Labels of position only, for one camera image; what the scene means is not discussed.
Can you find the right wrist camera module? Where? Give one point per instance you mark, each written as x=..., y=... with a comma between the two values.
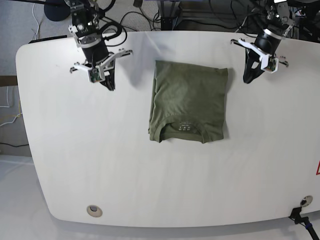
x=95, y=76

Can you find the olive green T-shirt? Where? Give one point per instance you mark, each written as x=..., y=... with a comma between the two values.
x=187, y=102

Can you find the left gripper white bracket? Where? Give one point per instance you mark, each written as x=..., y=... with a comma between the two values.
x=265, y=44

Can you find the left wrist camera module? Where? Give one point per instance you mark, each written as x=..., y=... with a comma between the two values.
x=269, y=63

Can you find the table cable grommet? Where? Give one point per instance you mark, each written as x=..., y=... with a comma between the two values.
x=94, y=211
x=306, y=201

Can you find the black aluminium frame post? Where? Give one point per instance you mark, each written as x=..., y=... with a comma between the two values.
x=170, y=11

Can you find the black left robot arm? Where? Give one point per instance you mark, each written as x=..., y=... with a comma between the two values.
x=280, y=19

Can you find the red warning triangle sticker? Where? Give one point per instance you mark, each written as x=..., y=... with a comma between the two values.
x=318, y=169

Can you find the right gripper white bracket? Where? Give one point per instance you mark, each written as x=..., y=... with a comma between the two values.
x=96, y=52

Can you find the left table cable grommet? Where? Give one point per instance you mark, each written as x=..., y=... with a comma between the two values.
x=94, y=211

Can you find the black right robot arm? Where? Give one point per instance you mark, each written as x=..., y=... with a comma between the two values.
x=90, y=14

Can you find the round black stand base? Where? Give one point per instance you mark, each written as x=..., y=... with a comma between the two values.
x=56, y=10

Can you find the right table cable grommet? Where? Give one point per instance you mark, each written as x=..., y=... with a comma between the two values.
x=306, y=201

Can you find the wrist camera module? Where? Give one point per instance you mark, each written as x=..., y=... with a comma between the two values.
x=269, y=63
x=95, y=76

